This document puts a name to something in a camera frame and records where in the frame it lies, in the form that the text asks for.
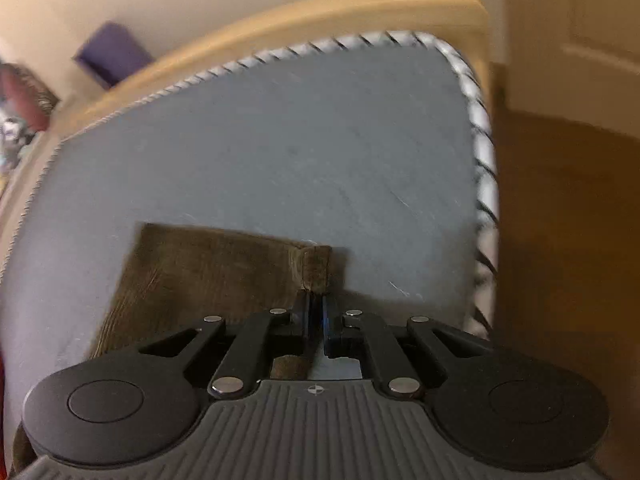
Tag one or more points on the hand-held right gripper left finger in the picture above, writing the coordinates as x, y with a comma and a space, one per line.
304, 316

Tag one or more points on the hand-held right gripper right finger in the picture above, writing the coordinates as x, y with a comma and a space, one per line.
328, 321

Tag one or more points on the grey quilted mattress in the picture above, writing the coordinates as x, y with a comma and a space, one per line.
300, 160

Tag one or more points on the purple object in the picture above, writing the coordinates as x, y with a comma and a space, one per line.
112, 55

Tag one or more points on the dark red cloth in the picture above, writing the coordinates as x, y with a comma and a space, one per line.
22, 95

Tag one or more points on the white door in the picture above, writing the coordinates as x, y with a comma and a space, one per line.
600, 35

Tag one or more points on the light wooden bed frame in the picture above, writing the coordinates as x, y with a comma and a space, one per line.
350, 10

